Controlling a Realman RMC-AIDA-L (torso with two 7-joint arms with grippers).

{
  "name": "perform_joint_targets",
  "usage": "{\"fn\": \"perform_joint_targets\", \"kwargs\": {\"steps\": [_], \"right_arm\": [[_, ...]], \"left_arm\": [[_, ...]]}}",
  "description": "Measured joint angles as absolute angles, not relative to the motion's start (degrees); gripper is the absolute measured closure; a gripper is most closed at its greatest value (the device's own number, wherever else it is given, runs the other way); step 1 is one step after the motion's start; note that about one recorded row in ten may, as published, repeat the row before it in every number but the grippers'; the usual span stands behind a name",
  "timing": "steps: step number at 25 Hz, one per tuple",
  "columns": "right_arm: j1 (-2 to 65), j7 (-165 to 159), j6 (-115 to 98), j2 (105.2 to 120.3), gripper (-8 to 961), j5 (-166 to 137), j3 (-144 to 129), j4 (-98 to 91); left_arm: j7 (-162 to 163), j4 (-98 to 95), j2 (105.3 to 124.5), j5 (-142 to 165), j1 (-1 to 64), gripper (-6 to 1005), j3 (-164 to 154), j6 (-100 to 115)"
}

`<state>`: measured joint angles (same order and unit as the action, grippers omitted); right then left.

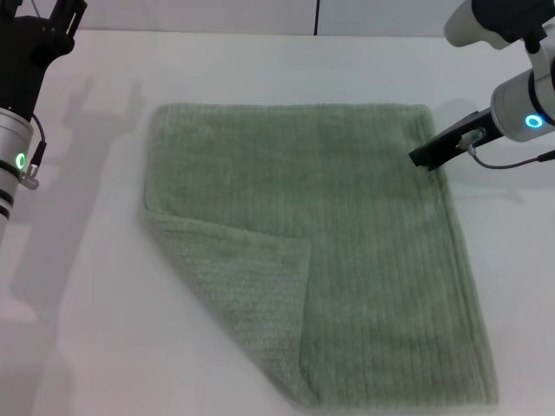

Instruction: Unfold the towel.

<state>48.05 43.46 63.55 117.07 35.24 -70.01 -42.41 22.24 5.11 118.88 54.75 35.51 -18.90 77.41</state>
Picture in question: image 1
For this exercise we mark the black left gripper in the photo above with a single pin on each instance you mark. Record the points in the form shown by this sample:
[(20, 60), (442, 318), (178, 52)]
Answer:
[(26, 56)]

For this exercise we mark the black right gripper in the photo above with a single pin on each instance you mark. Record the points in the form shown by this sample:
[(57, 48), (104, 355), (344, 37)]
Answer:
[(459, 134)]

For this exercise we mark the green ribbed towel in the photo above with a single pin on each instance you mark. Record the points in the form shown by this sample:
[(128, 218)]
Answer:
[(347, 225)]

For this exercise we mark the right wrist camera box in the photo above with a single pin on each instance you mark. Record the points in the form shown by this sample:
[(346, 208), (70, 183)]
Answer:
[(490, 21)]

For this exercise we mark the dark vertical wall strip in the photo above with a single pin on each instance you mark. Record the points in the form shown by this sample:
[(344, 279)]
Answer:
[(316, 17)]

